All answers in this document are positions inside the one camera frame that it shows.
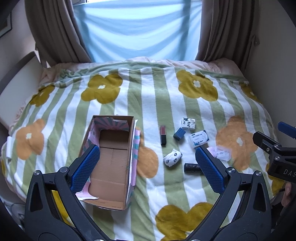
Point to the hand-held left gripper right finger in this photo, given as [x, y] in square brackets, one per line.
[209, 171]

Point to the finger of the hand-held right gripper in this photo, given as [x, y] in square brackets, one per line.
[266, 141]
[288, 130]

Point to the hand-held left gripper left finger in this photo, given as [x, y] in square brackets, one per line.
[85, 166]

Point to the black bag roll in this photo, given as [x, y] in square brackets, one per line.
[190, 167]

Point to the white floss picks bundle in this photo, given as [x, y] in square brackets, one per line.
[220, 153]

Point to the clear plastic container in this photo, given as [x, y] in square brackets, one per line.
[225, 156]

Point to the cardboard box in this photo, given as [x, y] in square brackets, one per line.
[111, 162]

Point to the small blue box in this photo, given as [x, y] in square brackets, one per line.
[180, 134]

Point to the black-and-white printed tissue pack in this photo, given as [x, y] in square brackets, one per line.
[188, 124]

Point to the person's right hand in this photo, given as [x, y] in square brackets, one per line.
[288, 193]

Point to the white and blue floss pack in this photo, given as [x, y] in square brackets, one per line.
[198, 139]

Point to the dark red lipstick tube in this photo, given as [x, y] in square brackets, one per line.
[163, 136]

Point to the pink quilt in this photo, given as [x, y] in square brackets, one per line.
[219, 63]

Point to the striped floral blanket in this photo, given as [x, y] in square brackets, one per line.
[143, 97]

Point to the white padded headboard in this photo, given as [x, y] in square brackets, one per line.
[20, 78]

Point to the brown curtain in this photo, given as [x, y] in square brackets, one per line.
[53, 30]
[226, 27]

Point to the light blue sheer curtain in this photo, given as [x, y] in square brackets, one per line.
[138, 30]

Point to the framed wall picture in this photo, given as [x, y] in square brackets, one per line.
[4, 27]

